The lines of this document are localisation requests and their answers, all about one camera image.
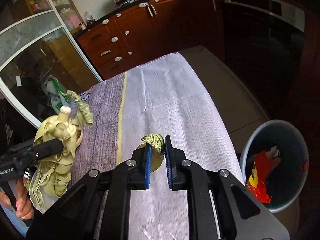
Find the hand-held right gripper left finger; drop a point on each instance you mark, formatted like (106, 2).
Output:
(148, 167)

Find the grey plastic waste bin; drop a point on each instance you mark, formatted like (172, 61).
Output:
(292, 185)

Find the red-brown kitchen cabinet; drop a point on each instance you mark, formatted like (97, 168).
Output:
(140, 30)

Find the green and white sack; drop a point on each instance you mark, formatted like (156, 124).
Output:
(56, 90)

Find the person's left hand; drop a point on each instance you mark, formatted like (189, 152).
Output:
(25, 202)

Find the white framed glass sliding door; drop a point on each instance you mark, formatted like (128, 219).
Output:
(30, 22)

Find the built-in oven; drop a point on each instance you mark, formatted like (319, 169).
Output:
(262, 42)

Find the red snack packet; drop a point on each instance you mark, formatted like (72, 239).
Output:
(257, 177)

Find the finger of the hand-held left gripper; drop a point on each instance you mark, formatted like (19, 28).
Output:
(48, 148)

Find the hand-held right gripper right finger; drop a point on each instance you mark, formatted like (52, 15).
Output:
(171, 167)

